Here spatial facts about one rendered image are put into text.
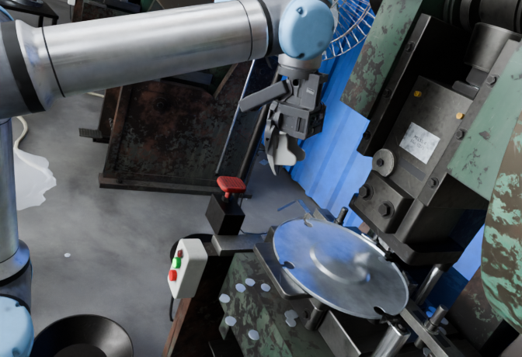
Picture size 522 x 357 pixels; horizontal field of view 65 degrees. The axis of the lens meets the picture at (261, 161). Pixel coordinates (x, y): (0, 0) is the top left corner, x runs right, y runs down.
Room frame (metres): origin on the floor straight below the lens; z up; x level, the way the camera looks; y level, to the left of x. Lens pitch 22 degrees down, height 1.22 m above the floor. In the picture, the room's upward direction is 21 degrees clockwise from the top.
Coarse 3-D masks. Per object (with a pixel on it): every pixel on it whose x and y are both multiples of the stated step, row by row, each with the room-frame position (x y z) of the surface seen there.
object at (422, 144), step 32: (416, 96) 0.78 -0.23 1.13; (448, 96) 0.73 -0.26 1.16; (416, 128) 0.75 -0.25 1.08; (448, 128) 0.70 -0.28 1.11; (384, 160) 0.77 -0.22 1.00; (416, 160) 0.73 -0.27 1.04; (384, 192) 0.71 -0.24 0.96; (416, 192) 0.70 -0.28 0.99; (384, 224) 0.69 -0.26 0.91; (416, 224) 0.68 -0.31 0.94; (448, 224) 0.73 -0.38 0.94
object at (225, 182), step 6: (222, 180) 0.92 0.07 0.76; (228, 180) 0.93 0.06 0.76; (234, 180) 0.94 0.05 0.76; (240, 180) 0.95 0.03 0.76; (222, 186) 0.89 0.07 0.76; (228, 186) 0.90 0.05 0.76; (234, 186) 0.91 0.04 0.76; (240, 186) 0.92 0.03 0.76; (228, 192) 0.92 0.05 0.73; (234, 192) 0.90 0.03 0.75; (240, 192) 0.91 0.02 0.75
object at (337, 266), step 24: (288, 240) 0.72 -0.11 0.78; (312, 240) 0.76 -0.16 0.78; (336, 240) 0.80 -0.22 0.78; (360, 240) 0.84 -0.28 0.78; (312, 264) 0.67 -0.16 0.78; (336, 264) 0.69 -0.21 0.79; (360, 264) 0.73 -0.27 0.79; (384, 264) 0.77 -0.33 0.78; (312, 288) 0.60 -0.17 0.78; (336, 288) 0.63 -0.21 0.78; (360, 288) 0.65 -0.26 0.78; (384, 288) 0.68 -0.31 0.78; (360, 312) 0.59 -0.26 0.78
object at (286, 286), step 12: (264, 252) 0.65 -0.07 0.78; (264, 264) 0.63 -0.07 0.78; (276, 264) 0.63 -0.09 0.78; (288, 264) 0.65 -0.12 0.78; (276, 276) 0.60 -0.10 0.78; (288, 276) 0.61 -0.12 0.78; (288, 288) 0.58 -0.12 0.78; (300, 288) 0.59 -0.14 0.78; (300, 300) 0.69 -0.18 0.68; (312, 300) 0.66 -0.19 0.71; (300, 312) 0.67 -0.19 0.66; (312, 312) 0.65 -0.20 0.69; (324, 312) 0.65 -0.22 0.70; (312, 324) 0.65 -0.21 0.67
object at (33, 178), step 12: (24, 156) 1.61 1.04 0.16; (36, 156) 1.66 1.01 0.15; (24, 168) 1.50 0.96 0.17; (36, 168) 1.55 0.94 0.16; (24, 180) 1.46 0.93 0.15; (36, 180) 1.51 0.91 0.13; (48, 180) 1.57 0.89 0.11; (24, 192) 1.41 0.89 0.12; (36, 192) 1.47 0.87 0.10; (24, 204) 1.41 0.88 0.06; (36, 204) 1.45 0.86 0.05
